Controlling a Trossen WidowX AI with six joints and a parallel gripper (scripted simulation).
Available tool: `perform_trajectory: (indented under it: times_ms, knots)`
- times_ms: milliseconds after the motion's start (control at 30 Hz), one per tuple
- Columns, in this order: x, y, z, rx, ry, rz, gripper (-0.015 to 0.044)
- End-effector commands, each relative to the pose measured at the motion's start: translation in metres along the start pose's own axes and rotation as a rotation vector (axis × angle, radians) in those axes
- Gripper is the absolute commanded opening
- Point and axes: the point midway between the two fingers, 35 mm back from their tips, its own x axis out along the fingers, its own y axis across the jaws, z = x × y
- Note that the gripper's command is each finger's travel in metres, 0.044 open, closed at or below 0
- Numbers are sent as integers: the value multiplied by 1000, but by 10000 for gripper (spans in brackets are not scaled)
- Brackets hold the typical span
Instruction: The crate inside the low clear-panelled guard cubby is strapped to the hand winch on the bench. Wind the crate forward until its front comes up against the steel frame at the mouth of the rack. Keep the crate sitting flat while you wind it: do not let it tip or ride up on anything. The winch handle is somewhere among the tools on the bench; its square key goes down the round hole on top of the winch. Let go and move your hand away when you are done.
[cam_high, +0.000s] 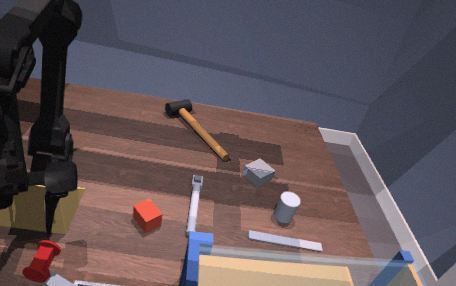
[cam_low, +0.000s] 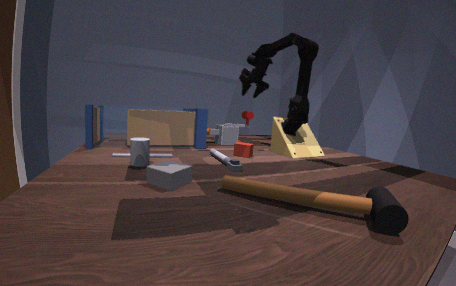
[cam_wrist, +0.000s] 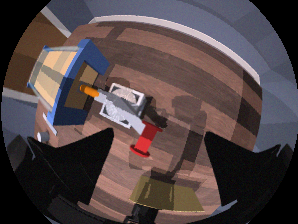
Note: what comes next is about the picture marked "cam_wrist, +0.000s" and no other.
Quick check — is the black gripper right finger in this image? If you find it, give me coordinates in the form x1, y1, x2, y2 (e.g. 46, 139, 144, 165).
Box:
204, 131, 281, 206

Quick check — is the grey cylinder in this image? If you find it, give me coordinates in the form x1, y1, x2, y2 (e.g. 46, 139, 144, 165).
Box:
37, 132, 49, 143

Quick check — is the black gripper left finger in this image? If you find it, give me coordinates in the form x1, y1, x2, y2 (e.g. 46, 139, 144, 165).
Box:
27, 128, 114, 205

